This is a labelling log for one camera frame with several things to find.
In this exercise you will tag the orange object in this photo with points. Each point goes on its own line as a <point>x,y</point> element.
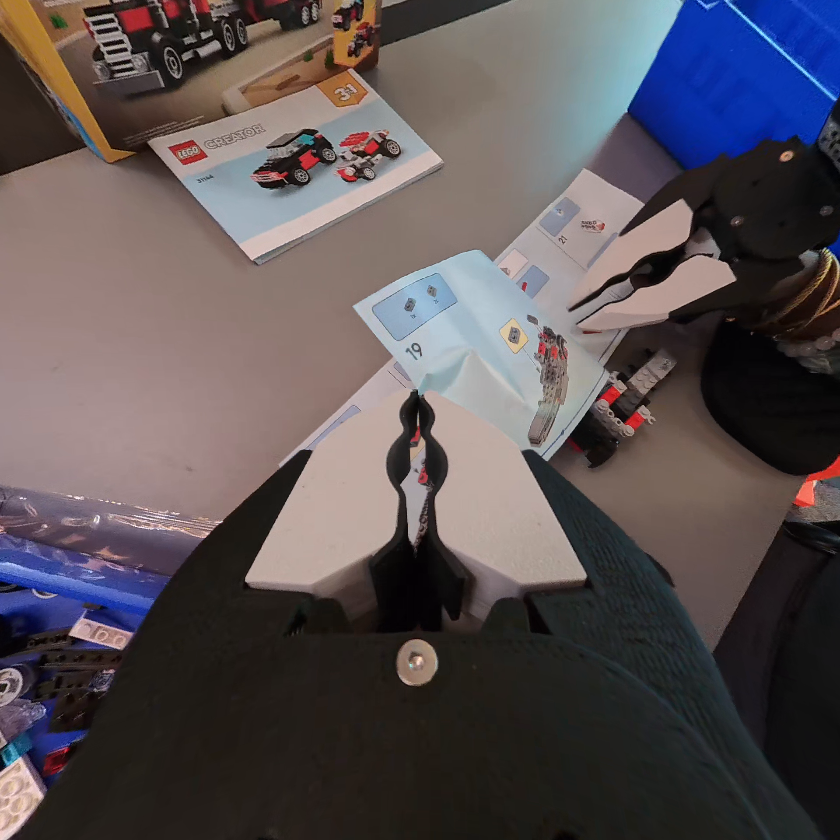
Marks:
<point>820,482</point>

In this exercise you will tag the blue parts tray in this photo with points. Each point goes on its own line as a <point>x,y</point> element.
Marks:
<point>65,577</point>

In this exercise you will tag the blue plastic bin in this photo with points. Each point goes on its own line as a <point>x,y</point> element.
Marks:
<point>722,79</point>

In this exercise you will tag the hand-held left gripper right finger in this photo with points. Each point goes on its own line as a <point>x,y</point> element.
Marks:
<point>505,518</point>

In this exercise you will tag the person's dark clothing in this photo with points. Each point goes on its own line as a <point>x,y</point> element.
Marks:
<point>787,656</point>

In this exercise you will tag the instruction booklet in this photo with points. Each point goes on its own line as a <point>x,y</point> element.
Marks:
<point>295,197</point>
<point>459,308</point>

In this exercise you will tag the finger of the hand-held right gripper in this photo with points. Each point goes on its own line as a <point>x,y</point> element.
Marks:
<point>676,292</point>
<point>649,239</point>

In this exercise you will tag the black ribbed cloth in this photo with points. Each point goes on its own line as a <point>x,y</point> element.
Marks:
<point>768,407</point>

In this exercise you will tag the closed instruction booklet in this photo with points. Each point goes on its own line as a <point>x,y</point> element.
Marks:
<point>295,197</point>

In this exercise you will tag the clear plastic bag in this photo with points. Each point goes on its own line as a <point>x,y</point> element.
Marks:
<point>98,518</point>

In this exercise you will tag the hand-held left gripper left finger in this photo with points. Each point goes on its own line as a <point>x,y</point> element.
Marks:
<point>328,512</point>

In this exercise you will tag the pile of loose bricks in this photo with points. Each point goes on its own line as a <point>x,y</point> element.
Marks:
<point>65,663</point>

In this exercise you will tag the toy truck brick set box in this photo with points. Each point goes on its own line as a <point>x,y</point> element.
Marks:
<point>197,65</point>

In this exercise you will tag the partly built brick vehicle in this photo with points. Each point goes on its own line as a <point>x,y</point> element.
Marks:
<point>623,407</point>

